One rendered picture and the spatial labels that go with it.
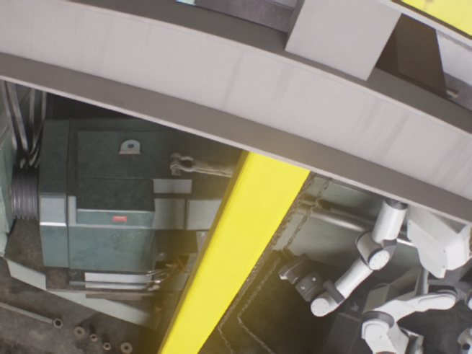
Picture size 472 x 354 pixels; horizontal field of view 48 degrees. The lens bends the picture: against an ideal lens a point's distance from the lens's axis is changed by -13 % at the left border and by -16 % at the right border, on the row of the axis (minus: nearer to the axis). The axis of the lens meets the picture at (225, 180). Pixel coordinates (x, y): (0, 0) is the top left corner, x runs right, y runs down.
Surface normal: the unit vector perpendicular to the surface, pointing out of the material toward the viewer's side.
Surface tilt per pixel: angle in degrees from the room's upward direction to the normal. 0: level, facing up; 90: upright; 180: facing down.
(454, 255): 81
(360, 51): 90
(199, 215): 45
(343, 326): 0
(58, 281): 0
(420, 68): 0
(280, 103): 90
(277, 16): 90
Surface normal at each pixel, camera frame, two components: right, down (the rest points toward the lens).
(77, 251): 0.13, 0.83
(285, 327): 0.22, -0.56
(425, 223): -0.78, -0.11
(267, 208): -0.20, 0.77
